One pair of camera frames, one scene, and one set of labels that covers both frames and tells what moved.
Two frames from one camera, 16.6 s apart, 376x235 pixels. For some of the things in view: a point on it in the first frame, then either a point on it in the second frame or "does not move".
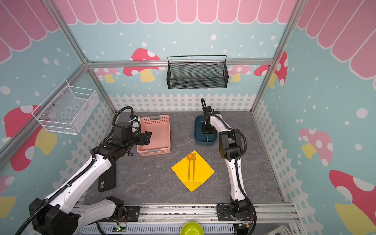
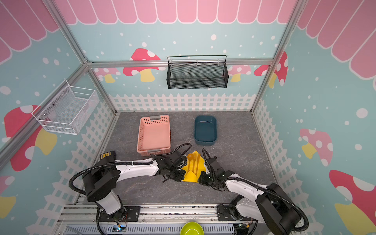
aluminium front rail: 208,213 does not move
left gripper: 142,141 -> 180,177
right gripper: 206,128 -> 207,177
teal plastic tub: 201,138 does not move
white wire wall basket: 72,108 does not move
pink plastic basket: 160,140 does not move
